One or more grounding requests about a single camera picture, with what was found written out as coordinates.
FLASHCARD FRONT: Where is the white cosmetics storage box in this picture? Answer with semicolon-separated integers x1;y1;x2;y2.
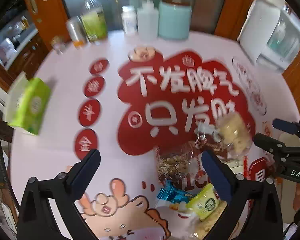
237;0;300;73

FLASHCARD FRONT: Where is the pale rice cracker packet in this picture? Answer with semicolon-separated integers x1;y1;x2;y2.
195;112;252;161

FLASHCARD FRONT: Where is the yellow-green snack packet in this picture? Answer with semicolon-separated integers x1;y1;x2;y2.
186;183;220;220

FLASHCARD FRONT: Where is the mint green canister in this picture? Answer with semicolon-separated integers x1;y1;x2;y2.
159;0;192;40

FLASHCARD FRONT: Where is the green label glass bottle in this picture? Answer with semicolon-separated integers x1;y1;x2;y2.
80;0;108;42

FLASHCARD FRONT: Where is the pink printed table mat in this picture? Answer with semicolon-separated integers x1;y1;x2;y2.
10;31;300;239

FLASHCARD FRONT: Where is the small glass cup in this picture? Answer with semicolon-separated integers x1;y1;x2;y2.
50;36;66;55

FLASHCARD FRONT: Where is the white squeeze bottle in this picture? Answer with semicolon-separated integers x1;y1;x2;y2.
137;0;159;41

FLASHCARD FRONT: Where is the brown nut snack clear packet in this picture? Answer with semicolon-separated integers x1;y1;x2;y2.
154;141;205;185

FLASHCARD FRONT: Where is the blue snack packet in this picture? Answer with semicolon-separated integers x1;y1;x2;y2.
155;180;194;212

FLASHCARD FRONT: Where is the green tissue pack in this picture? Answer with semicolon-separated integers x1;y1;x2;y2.
4;73;51;135

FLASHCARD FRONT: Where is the silver can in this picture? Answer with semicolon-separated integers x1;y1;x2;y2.
66;16;87;48

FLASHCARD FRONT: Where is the white pill bottle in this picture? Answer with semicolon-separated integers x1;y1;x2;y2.
121;5;137;35

